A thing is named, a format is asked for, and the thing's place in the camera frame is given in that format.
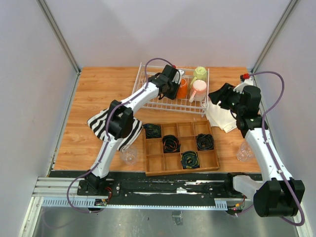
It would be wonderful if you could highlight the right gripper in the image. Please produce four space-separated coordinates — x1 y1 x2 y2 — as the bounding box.
208 83 244 115

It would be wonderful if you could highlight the orange enamel mug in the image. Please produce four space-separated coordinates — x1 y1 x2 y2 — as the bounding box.
176 79 188 99

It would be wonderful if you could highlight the pink white mug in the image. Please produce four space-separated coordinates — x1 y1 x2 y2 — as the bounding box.
189 79 207 103

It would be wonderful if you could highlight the yellow-green mug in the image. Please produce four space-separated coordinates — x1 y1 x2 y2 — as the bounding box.
189 66 208 88

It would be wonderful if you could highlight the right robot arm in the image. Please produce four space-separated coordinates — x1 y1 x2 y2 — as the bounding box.
208 83 305 218

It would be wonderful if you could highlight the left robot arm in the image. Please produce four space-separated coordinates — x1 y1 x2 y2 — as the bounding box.
85 65 181 196

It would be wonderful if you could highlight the cream folded cloth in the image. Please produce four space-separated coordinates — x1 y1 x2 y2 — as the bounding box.
205 102 237 133

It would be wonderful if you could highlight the rolled belt top left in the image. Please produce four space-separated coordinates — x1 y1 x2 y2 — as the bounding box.
143 123 161 139

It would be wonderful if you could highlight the rolled belt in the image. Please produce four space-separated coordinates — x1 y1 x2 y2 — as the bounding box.
143 123 161 139
162 135 181 153
196 133 214 151
181 151 200 169

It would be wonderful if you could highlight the rolled belt right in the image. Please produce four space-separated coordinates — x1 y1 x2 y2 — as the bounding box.
196 133 214 151

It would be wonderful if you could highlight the rolled belt middle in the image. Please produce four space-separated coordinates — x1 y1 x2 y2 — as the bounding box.
162 135 181 153

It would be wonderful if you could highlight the wooden compartment tray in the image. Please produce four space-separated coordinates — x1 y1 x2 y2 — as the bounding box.
144 121 220 176

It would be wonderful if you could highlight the clear plastic cup right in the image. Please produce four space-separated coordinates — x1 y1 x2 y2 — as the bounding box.
236 141 254 162

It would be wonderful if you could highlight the clear plastic cup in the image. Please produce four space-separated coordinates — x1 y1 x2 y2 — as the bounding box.
236 141 254 162
119 145 138 165

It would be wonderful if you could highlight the rolled belt bottom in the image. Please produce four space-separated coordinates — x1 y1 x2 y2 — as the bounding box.
181 151 200 169

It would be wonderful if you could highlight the clear plastic cup left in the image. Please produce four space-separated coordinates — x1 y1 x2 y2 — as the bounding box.
119 145 138 165

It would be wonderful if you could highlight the black white striped cloth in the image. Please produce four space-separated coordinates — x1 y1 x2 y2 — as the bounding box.
87 109 143 151

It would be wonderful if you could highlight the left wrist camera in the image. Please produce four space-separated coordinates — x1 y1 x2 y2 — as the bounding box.
172 65 185 84

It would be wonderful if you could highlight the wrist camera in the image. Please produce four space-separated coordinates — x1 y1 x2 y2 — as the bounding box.
172 65 185 84
240 73 254 86

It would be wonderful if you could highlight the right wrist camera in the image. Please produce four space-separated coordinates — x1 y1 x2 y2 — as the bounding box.
240 73 254 86

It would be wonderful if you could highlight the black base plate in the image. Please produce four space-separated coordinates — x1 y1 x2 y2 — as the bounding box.
77 171 254 207

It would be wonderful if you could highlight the aluminium rail frame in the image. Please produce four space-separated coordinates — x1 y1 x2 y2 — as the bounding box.
18 176 309 237

